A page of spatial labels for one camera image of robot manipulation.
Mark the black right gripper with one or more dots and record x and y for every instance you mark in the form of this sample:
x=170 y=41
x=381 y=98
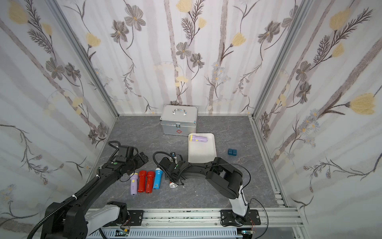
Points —
x=166 y=164

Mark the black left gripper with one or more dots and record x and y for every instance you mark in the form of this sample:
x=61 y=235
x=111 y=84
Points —
x=140 y=159

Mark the blue flashlight white head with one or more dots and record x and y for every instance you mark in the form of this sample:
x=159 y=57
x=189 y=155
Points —
x=157 y=179

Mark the purple flashlight yellow head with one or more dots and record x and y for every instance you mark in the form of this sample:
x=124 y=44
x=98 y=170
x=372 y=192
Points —
x=198 y=138
x=133 y=183

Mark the red flashlight white head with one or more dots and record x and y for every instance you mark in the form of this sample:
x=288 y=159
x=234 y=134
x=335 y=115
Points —
x=173 y=185

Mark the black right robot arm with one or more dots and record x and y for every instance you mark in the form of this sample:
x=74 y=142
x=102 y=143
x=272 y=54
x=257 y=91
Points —
x=224 y=177

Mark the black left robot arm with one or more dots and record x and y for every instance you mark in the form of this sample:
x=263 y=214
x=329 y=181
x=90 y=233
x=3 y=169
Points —
x=66 y=220

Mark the white plastic tray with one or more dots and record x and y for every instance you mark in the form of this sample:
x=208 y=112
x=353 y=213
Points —
x=202 y=152

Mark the silver aluminium first aid case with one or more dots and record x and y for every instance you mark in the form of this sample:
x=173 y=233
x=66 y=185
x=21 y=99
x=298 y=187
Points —
x=179 y=120

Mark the dark teal small block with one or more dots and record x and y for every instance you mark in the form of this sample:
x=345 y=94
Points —
x=232 y=152

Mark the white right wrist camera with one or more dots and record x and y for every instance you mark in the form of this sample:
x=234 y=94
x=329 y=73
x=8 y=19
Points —
x=175 y=157

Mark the white cable duct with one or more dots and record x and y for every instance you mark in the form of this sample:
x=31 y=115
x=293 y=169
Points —
x=176 y=233

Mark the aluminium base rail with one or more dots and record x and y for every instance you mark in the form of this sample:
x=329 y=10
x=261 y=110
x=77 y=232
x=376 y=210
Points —
x=276 y=223

